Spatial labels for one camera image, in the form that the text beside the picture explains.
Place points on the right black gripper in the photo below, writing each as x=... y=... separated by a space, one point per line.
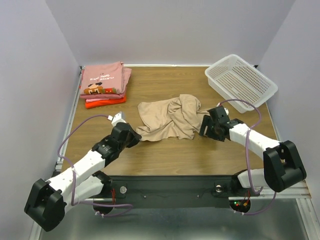
x=206 y=125

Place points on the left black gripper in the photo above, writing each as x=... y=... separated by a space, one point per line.
x=136 y=138

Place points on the beige t-shirt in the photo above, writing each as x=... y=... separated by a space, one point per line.
x=179 y=117

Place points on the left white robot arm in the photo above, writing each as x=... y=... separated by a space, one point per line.
x=49 y=200

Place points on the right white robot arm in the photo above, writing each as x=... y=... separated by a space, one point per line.
x=282 y=164

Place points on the dark pink folded t-shirt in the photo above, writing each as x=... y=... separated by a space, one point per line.
x=102 y=96

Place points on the orange folded t-shirt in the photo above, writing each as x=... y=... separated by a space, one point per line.
x=105 y=103

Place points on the light pink folded t-shirt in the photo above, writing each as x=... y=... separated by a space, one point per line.
x=96 y=100

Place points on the white plastic basket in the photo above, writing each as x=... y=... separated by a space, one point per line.
x=234 y=78

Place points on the pink printed folded t-shirt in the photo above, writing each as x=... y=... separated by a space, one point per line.
x=105 y=79

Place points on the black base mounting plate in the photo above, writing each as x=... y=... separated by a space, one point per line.
x=184 y=191

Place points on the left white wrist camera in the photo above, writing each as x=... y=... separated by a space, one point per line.
x=117 y=118

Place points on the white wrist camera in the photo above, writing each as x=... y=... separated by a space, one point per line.
x=223 y=111
x=117 y=118

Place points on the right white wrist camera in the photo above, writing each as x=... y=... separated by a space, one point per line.
x=223 y=111

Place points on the aluminium frame rail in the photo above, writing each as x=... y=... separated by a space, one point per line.
x=297 y=191

